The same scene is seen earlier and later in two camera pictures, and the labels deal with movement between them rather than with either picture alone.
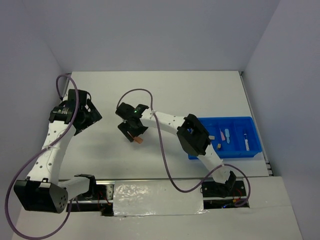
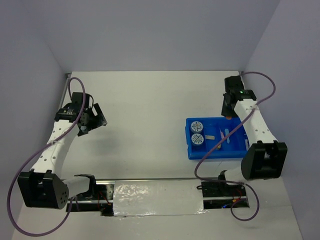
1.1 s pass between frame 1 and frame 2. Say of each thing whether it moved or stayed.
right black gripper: moved
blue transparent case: stayed
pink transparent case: stayed
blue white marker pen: stayed
